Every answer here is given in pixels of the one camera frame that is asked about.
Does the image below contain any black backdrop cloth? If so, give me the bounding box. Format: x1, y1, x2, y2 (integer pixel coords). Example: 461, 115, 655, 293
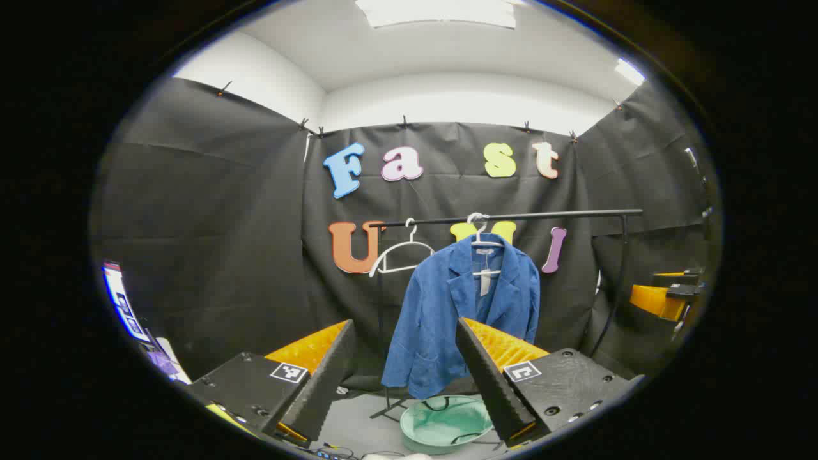
89, 77, 723, 384

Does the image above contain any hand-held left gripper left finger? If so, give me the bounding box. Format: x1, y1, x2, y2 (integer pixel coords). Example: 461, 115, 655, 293
185, 318, 357, 448

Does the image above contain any row of black cloth clips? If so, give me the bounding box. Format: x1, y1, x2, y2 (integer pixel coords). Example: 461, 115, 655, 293
216, 80, 624, 142

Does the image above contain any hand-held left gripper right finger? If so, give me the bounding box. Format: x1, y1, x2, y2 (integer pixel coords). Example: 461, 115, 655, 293
455, 316, 645, 449

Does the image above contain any small ceiling light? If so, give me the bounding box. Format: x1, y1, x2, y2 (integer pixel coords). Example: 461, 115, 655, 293
615, 59, 646, 87

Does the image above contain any green laundry hamper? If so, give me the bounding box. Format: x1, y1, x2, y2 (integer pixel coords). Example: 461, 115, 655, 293
400, 395, 505, 456

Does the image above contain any black clothes rack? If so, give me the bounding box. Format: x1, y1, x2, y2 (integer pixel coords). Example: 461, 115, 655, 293
368, 208, 644, 420

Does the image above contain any large ceiling light panel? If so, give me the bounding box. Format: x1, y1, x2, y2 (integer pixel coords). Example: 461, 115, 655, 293
355, 0, 517, 29

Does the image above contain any blue corduroy jacket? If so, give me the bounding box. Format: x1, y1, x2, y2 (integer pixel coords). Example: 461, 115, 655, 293
382, 233, 541, 400

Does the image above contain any white hanger with taped hook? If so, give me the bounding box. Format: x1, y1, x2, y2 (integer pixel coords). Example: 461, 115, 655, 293
468, 213, 505, 277

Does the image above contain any empty white hanger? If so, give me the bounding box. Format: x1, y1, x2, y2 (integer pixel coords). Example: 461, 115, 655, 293
369, 218, 436, 278

